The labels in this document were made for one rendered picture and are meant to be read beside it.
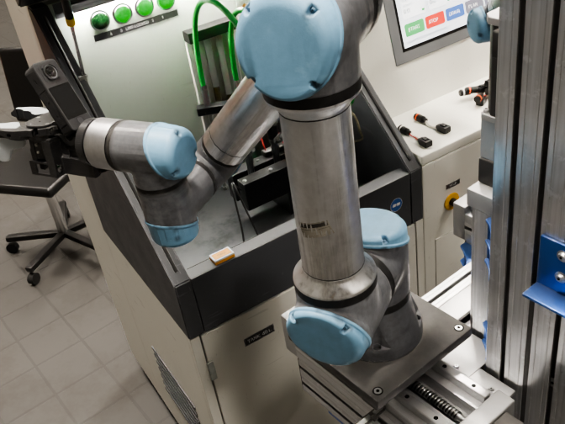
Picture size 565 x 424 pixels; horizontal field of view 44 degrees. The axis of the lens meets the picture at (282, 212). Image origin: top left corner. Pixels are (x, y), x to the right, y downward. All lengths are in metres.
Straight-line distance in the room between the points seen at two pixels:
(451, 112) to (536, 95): 1.07
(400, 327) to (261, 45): 0.57
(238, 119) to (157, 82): 0.93
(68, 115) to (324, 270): 0.44
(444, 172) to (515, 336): 0.78
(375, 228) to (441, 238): 0.94
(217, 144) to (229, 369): 0.81
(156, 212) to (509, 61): 0.52
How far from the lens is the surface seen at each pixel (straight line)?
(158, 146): 0.96
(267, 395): 1.88
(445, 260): 2.04
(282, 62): 0.74
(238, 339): 1.71
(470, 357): 1.30
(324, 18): 0.72
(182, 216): 1.03
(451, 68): 2.11
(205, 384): 1.74
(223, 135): 1.05
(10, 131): 1.11
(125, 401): 2.68
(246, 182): 1.77
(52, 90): 1.08
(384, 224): 1.07
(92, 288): 3.23
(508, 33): 0.93
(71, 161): 1.10
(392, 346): 1.15
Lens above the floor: 1.89
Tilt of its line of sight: 34 degrees down
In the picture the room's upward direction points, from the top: 9 degrees counter-clockwise
